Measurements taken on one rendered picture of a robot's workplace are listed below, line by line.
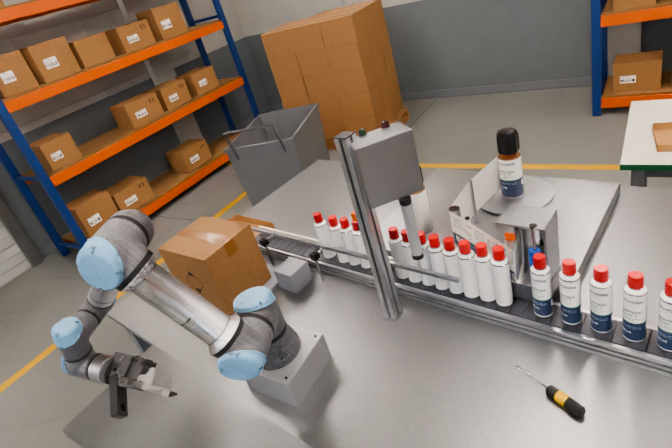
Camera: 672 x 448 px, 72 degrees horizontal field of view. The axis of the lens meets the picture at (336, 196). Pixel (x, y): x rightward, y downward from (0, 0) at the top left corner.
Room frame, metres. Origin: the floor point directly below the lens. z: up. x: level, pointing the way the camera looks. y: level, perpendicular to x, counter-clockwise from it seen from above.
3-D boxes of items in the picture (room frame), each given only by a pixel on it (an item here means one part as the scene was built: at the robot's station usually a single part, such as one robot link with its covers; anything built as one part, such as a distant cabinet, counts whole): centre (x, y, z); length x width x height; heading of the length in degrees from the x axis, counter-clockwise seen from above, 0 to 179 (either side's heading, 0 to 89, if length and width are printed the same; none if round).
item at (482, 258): (1.11, -0.37, 0.98); 0.05 x 0.05 x 0.20
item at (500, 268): (1.08, -0.40, 0.98); 0.05 x 0.05 x 0.20
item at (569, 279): (0.94, -0.53, 0.98); 0.05 x 0.05 x 0.20
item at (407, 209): (1.16, -0.19, 1.18); 0.04 x 0.04 x 0.21
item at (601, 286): (0.88, -0.58, 0.98); 0.05 x 0.05 x 0.20
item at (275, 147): (3.91, 0.35, 0.48); 0.89 x 0.63 x 0.96; 160
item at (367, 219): (1.22, -0.07, 1.16); 0.04 x 0.04 x 0.67; 43
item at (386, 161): (1.21, -0.16, 1.38); 0.17 x 0.10 x 0.19; 98
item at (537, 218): (1.11, -0.51, 1.14); 0.14 x 0.11 x 0.01; 43
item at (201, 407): (1.22, 0.45, 0.81); 0.90 x 0.90 x 0.04; 51
